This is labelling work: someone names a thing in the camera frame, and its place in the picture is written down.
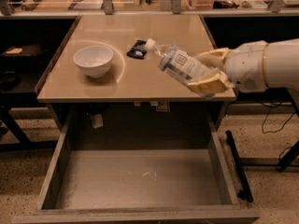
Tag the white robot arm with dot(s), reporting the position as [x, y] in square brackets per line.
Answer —
[281, 67]

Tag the black snack packet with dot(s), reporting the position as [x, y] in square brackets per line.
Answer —
[137, 51]

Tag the clear plastic water bottle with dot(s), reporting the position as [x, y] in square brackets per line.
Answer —
[178, 64]

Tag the beige top counter cabinet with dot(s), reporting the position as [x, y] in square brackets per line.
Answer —
[129, 80]

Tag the open grey drawer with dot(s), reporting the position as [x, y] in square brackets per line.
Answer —
[141, 167]

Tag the white tag under counter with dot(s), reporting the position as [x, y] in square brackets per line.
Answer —
[97, 121]

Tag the white ceramic bowl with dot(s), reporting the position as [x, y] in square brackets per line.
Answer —
[94, 61]

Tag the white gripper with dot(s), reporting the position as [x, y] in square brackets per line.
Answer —
[246, 66]

